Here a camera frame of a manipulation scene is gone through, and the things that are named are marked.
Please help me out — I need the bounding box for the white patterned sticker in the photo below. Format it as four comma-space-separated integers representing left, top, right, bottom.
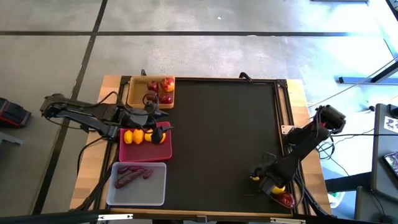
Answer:
384, 115, 398, 131

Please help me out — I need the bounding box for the black smartphone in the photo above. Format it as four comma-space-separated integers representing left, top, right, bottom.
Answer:
383, 151, 398, 179

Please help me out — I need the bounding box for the black floor cable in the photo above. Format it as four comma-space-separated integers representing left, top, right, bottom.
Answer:
76, 136, 105, 177

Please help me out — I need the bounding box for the white cable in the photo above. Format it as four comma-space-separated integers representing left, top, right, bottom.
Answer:
307, 57, 398, 108

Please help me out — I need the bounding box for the blue floor bar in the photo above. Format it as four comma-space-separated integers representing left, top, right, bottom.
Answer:
338, 75, 398, 85

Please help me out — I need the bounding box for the black power cable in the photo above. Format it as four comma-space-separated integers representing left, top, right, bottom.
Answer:
331, 133, 398, 138

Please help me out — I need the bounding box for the green and white bag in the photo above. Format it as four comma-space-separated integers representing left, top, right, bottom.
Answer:
328, 191, 346, 208

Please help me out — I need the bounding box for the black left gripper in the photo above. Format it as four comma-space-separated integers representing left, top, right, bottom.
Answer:
119, 105, 174, 145

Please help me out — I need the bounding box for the pink plastic basket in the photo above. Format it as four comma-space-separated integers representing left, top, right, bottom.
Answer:
118, 121, 173, 163

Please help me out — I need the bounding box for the black crossbar with white labels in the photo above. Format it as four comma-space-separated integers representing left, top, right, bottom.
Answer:
0, 210, 398, 224

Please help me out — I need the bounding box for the black table mat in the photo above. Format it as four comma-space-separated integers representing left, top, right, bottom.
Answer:
123, 79, 289, 215

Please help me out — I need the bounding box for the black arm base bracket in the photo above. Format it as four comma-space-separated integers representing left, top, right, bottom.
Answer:
80, 123, 103, 134

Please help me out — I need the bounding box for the dark grey cabinet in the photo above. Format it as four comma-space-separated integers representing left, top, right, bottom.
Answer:
371, 102, 398, 203

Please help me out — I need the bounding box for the large purple sweet potato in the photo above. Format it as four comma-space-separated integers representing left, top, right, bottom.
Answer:
114, 169, 146, 190

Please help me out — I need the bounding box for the black slanted pole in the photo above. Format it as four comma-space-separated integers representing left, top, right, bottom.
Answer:
369, 60, 398, 83

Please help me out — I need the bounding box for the red and black case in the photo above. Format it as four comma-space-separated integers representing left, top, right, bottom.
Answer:
0, 97, 32, 128

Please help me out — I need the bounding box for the red and yellow apple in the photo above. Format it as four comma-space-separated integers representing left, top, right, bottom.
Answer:
160, 77, 175, 93

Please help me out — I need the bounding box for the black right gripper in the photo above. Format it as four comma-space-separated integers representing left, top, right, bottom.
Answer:
252, 164, 282, 196

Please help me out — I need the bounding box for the pale grey plastic basket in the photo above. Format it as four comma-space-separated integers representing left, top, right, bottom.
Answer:
106, 161, 168, 207

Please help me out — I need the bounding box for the grey metal bracket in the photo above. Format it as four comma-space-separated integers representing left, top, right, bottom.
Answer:
0, 131, 24, 146

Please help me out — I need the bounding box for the white mounting plate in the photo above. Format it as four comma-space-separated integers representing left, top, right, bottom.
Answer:
280, 124, 295, 136

